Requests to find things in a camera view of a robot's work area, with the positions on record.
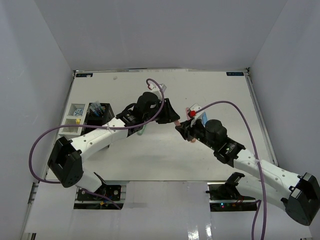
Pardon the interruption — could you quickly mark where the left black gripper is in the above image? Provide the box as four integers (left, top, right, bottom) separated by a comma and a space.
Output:
143, 98, 180, 124

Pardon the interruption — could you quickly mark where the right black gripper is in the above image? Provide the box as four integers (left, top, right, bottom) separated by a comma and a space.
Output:
175, 117, 217, 151

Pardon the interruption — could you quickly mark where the white blue round jar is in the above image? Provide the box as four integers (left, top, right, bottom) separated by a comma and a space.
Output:
73, 108, 84, 117

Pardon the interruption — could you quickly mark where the orange cap highlighter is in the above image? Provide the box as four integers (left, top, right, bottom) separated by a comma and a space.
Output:
174, 120, 181, 126

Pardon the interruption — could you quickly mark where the blue ink pen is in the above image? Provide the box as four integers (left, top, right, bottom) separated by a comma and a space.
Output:
95, 103, 101, 116

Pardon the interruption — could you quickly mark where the purple ink pen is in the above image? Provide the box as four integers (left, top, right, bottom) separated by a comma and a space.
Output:
92, 102, 100, 116

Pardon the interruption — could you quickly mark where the black ink pen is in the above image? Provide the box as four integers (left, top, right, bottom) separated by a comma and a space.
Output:
89, 104, 98, 116

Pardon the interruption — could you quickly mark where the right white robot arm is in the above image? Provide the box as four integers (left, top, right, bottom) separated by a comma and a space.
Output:
175, 104, 320, 226

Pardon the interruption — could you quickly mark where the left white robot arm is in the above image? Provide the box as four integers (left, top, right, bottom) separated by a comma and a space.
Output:
47, 92, 180, 200

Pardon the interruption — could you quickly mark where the pink correction tape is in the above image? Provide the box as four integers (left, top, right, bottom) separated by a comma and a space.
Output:
185, 107, 190, 120

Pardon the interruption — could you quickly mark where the blue correction tape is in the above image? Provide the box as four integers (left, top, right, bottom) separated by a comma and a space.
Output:
201, 112, 208, 126

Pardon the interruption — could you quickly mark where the green correction tape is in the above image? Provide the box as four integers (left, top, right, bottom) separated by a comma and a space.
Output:
137, 125, 147, 136

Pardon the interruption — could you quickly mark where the black slotted organizer box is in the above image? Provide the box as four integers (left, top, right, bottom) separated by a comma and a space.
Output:
83, 101, 115, 126

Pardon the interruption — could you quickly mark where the dark blue table label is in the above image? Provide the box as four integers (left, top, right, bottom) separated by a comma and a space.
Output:
226, 71, 244, 77

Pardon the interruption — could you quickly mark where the white compartment tray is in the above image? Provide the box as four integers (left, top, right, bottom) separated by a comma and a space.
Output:
58, 103, 88, 139

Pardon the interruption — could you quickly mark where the left dark table label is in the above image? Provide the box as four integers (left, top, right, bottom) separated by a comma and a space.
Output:
75, 73, 93, 78

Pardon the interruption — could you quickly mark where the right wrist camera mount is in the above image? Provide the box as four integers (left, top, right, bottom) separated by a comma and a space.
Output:
188, 103, 205, 126

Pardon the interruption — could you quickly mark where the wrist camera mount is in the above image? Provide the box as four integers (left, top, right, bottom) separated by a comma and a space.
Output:
188, 103, 205, 126
147, 83, 167, 100

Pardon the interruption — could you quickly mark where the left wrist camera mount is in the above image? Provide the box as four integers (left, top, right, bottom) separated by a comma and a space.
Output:
147, 83, 167, 100

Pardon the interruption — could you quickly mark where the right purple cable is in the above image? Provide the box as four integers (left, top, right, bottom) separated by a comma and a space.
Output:
197, 100, 267, 240

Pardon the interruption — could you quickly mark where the purple cable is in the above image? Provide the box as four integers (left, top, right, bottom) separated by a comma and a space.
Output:
28, 78, 166, 210
197, 100, 267, 240

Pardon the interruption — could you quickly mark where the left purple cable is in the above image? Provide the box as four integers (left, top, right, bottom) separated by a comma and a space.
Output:
28, 78, 166, 210

